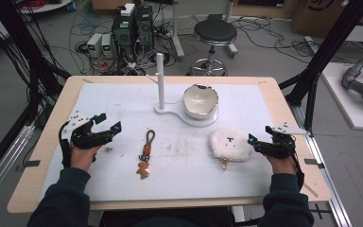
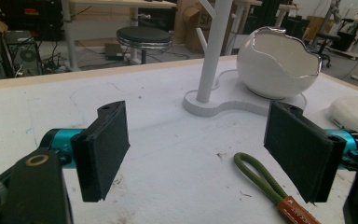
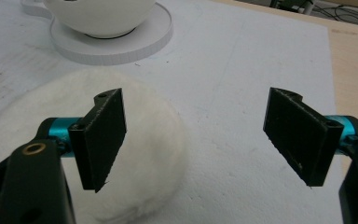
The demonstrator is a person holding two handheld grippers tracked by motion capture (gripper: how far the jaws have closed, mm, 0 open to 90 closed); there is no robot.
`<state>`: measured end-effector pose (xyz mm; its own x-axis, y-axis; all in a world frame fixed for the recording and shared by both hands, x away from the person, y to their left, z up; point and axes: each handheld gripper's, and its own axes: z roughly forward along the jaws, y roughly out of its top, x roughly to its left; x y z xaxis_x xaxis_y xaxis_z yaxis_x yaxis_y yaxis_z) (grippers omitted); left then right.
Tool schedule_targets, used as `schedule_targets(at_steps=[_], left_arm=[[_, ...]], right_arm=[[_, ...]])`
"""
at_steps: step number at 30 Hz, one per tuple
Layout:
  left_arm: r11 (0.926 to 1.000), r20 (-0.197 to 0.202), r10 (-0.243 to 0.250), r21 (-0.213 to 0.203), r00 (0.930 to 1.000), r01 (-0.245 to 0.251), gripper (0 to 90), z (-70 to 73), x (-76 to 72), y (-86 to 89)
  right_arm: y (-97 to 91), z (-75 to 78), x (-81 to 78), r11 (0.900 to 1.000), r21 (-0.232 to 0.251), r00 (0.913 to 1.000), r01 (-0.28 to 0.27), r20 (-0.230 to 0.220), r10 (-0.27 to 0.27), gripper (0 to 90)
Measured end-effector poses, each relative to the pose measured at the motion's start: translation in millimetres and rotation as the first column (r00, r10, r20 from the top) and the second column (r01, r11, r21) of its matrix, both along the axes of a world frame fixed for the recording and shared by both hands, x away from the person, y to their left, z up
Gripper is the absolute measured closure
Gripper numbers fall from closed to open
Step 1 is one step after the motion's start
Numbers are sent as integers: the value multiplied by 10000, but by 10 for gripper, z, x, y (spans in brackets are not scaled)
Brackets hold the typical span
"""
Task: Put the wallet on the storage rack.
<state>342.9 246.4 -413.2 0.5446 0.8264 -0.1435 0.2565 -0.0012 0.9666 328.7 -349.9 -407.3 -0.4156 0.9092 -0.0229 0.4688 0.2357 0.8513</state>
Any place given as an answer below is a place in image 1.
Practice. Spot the black round stool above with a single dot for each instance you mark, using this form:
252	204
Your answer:
215	31

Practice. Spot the wooden table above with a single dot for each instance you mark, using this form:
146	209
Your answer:
285	104

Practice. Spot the black computer tower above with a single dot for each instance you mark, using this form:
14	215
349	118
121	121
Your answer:
124	34
144	28

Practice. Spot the person's right hand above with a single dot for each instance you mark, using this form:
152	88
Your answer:
282	165

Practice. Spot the black tape strip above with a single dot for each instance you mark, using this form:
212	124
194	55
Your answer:
31	164
313	162

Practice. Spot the grey power supply unit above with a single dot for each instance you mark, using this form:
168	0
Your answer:
94	44
106	44

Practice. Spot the white eggshell-shaped bowl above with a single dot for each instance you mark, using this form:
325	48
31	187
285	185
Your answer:
200	101

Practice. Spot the white floor platform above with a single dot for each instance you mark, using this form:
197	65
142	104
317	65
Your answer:
343	101

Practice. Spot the black frame post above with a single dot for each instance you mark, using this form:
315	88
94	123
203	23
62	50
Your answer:
22	50
324	53

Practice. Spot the person's lap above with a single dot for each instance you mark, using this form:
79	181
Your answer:
170	219

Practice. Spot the white stand with pole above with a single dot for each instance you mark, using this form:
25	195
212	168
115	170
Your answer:
160	82

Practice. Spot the person's left hand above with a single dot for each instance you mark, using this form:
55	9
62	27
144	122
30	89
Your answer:
82	157

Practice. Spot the aluminium rail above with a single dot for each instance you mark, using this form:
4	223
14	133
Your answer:
3	160
324	170

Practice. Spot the white table mat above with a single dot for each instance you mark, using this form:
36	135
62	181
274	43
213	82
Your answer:
182	176

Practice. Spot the white box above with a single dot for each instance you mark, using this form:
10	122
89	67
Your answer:
127	9

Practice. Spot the cardboard box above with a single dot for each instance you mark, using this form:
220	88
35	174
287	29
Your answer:
321	15

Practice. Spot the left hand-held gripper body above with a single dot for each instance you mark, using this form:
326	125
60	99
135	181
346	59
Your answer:
83	138

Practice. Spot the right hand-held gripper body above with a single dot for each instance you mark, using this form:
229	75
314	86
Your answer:
277	146

